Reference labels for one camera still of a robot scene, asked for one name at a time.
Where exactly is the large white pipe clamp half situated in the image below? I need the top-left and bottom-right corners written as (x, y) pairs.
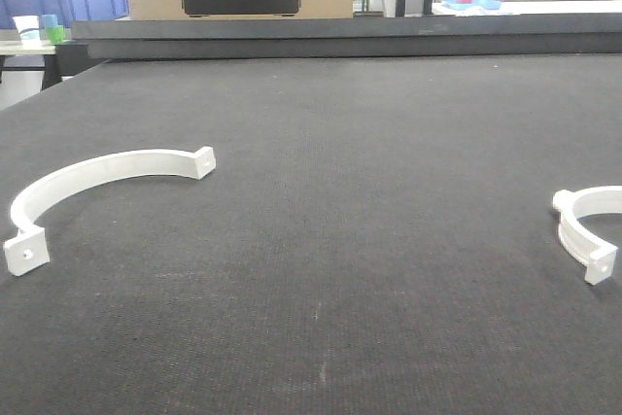
top-left (3, 147), bottom-right (217, 277)

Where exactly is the small white pipe clamp half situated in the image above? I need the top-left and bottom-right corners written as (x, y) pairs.
top-left (552, 186), bottom-right (621, 286)

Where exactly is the light blue tray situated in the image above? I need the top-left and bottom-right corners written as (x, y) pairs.
top-left (441, 0), bottom-right (502, 12)

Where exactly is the green small cup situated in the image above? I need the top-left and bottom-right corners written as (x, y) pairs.
top-left (45, 25), bottom-right (66, 45)

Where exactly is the blue small cup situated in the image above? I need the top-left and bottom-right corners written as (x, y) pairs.
top-left (40, 14), bottom-right (59, 30)

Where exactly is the white paper cup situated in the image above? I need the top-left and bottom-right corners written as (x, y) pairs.
top-left (12, 16), bottom-right (42, 47)

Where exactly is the white side table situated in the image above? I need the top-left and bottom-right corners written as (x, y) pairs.
top-left (1, 30), bottom-right (70, 90)

